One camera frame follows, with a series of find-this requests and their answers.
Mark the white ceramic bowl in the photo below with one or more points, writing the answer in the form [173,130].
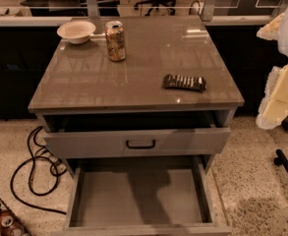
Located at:
[76,32]

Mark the wire basket of cans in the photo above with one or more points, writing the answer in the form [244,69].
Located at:
[10,224]

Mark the grey drawer cabinet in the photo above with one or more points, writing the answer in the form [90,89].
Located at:
[82,90]

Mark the grey open middle drawer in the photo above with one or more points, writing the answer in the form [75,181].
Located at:
[142,196]

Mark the orange soda can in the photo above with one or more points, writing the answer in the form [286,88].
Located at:
[115,40]

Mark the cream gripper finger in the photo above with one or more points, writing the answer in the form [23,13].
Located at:
[271,30]
[273,108]

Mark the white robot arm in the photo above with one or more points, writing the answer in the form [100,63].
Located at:
[282,41]

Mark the glass railing partition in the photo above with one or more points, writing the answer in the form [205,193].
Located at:
[41,13]

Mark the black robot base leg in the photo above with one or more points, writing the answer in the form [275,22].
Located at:
[281,159]

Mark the grey top drawer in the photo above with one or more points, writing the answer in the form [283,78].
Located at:
[138,142]

